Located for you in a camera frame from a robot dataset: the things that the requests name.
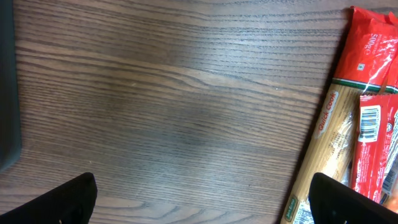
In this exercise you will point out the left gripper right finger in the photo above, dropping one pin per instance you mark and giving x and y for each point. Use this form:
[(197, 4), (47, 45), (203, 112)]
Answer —
[(334, 203)]

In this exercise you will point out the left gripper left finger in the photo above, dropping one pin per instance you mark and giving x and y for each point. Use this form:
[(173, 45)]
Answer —
[(70, 203)]

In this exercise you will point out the orange spaghetti packet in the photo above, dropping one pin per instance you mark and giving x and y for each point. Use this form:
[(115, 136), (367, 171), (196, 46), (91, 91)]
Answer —
[(366, 65)]

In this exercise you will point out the grey plastic mesh basket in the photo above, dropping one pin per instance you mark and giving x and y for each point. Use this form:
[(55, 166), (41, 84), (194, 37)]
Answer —
[(11, 140)]

